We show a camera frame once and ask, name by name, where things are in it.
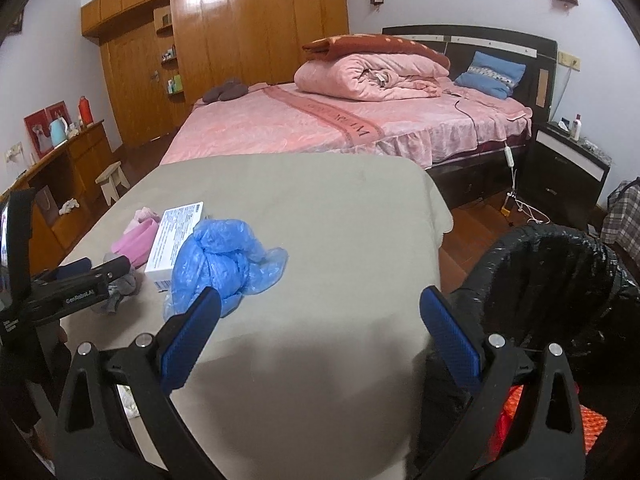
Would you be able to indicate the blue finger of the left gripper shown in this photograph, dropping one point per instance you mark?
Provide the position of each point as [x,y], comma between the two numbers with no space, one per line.
[108,271]
[70,270]

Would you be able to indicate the blue plastic bag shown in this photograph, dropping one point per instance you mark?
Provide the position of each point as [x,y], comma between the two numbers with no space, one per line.
[226,256]

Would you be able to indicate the red thermos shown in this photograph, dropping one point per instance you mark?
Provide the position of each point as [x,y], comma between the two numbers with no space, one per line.
[85,111]

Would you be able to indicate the red picture frames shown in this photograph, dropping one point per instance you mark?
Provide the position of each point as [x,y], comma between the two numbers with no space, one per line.
[37,127]

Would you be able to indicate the white lotion bottle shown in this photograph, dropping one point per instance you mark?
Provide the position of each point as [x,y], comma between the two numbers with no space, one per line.
[576,128]

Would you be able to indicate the blue pillow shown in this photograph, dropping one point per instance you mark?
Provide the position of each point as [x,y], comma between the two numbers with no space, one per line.
[493,76]

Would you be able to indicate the wooden sideboard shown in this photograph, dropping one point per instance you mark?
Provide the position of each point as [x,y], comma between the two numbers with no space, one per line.
[74,202]

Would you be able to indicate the wall socket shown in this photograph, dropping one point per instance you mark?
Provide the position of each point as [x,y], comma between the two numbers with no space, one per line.
[568,60]

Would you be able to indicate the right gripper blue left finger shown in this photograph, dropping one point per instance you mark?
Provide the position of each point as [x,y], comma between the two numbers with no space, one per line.
[93,438]

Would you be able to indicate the wooden wardrobe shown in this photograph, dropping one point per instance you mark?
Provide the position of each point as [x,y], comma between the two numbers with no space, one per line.
[160,56]

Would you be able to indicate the plaid cloth covered chair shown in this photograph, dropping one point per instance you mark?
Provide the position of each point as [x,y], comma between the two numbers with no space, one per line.
[621,225]

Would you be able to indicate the grey sock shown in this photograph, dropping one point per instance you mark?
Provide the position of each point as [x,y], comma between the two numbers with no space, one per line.
[126,286]

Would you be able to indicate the pink sock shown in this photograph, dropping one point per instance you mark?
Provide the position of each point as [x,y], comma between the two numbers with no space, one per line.
[140,216]

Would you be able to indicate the folded pink quilt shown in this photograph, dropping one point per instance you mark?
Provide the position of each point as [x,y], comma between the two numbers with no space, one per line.
[373,77]

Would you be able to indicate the black lined trash bin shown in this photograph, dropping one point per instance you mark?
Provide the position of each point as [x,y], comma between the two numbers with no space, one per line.
[542,284]

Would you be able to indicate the small white stool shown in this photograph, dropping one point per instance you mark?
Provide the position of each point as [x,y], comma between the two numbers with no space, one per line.
[110,179]

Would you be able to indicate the folded red blanket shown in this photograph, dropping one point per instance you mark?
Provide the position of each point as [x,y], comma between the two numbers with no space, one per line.
[333,47]

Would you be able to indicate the pink face mask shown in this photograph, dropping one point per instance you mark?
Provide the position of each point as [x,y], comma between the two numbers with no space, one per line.
[137,241]

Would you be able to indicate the bed with pink sheet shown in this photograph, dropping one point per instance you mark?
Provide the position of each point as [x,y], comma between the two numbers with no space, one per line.
[282,119]

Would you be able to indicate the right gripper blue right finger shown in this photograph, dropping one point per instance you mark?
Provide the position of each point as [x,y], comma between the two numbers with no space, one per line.
[523,421]

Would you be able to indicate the black white nightstand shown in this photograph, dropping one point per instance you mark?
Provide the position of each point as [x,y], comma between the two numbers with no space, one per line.
[561,177]

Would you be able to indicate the white blue medicine box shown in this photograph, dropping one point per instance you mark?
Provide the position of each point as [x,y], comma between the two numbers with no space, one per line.
[176,225]

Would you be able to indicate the beige table cover cloth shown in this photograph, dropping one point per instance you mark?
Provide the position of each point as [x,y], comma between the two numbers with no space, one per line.
[319,377]

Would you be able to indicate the dark slippers on bed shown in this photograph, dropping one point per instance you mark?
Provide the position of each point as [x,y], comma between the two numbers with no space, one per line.
[230,90]

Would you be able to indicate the light blue kettle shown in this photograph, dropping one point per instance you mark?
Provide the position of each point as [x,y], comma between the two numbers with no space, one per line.
[58,131]

